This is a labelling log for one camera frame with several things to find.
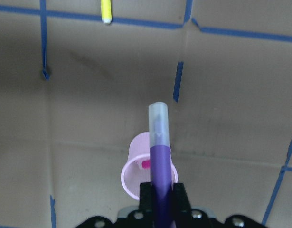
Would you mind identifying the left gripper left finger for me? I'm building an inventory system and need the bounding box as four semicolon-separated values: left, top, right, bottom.
139;182;155;215

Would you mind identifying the yellow pen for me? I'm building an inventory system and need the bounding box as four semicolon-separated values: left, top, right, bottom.
101;0;112;24

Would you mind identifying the pink pen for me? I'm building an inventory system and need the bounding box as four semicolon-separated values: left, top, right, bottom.
141;160;151;169

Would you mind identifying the pink mesh cup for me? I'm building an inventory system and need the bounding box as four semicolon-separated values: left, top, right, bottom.
121;132;179;202

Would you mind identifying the purple pen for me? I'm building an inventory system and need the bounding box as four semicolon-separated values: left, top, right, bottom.
149;102;173;228

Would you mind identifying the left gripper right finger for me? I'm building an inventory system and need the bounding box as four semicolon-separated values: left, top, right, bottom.
171;182;191;214

